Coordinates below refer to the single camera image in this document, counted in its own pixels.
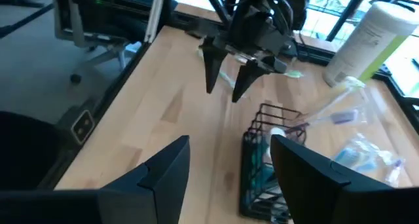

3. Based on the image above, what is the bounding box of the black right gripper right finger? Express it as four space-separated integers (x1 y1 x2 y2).
270 134 419 224

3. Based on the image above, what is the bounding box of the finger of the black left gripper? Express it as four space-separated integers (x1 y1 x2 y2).
232 56 287 103
201 45 228 94

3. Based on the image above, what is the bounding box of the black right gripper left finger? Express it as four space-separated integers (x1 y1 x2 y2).
0 135 191 224

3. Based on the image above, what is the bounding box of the black wire caddy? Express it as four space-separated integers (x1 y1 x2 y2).
239 102 310 224

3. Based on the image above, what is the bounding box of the white wipes canister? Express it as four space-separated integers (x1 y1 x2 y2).
322 1 419 87

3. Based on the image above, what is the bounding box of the black chair seat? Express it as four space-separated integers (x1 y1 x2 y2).
0 109 71 192

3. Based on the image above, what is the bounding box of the white table bracket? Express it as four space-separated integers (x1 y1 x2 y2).
143 0 164 43

